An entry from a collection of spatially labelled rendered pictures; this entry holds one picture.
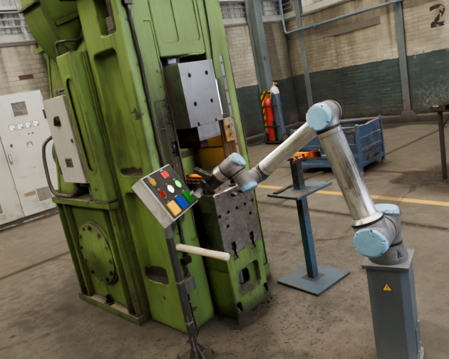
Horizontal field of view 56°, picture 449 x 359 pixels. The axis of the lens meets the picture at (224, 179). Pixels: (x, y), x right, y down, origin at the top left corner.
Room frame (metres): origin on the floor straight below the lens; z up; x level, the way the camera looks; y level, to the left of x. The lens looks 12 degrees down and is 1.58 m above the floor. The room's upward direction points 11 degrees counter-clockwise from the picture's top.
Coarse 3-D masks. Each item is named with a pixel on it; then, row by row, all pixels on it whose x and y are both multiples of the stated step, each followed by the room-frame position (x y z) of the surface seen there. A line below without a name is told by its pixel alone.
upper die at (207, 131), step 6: (198, 126) 2.69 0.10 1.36; (204, 126) 2.72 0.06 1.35; (210, 126) 2.76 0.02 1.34; (216, 126) 2.80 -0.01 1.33; (180, 132) 2.80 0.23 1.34; (186, 132) 2.76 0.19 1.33; (192, 132) 2.72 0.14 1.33; (198, 132) 2.68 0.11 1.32; (204, 132) 2.71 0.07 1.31; (210, 132) 2.75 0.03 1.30; (216, 132) 2.79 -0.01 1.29; (180, 138) 2.81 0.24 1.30; (186, 138) 2.77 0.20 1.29; (192, 138) 2.72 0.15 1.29; (198, 138) 2.68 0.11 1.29; (204, 138) 2.71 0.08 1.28
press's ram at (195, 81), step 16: (176, 64) 2.65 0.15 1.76; (192, 64) 2.73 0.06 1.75; (208, 64) 2.82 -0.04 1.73; (176, 80) 2.68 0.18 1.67; (192, 80) 2.71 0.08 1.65; (208, 80) 2.80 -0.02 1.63; (176, 96) 2.70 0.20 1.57; (192, 96) 2.69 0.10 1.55; (208, 96) 2.78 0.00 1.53; (176, 112) 2.72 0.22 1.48; (192, 112) 2.67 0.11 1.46; (208, 112) 2.76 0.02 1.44; (176, 128) 2.75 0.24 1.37
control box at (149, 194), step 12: (168, 168) 2.41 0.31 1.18; (144, 180) 2.15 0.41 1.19; (156, 180) 2.23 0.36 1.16; (168, 180) 2.32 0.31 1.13; (180, 180) 2.41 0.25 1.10; (144, 192) 2.13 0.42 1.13; (156, 192) 2.15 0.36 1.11; (168, 192) 2.23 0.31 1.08; (180, 192) 2.32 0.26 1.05; (156, 204) 2.11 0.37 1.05; (192, 204) 2.32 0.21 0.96; (156, 216) 2.12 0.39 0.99; (168, 216) 2.09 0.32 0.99
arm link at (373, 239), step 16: (320, 112) 1.85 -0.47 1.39; (336, 112) 1.89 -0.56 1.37; (320, 128) 1.84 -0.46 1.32; (336, 128) 1.84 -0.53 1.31; (336, 144) 1.83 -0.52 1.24; (336, 160) 1.83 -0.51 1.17; (352, 160) 1.82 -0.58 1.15; (336, 176) 1.84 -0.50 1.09; (352, 176) 1.80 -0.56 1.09; (352, 192) 1.80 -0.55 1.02; (368, 192) 1.82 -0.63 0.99; (352, 208) 1.80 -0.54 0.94; (368, 208) 1.78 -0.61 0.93; (352, 224) 1.81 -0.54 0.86; (368, 224) 1.75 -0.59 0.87; (384, 224) 1.76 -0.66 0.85; (368, 240) 1.73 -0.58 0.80; (384, 240) 1.70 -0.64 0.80; (368, 256) 1.75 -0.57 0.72
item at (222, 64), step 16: (208, 0) 3.10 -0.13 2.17; (208, 16) 3.08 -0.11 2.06; (208, 32) 3.06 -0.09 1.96; (224, 32) 3.19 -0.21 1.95; (208, 48) 3.04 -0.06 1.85; (224, 48) 3.17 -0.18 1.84; (224, 64) 3.15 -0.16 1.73; (224, 80) 3.12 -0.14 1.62; (224, 96) 3.09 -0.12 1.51; (240, 112) 3.19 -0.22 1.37; (240, 128) 3.18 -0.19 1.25; (208, 144) 3.14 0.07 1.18; (224, 144) 3.03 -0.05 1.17; (240, 144) 3.16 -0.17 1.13; (208, 160) 3.17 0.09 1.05; (256, 208) 3.19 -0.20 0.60
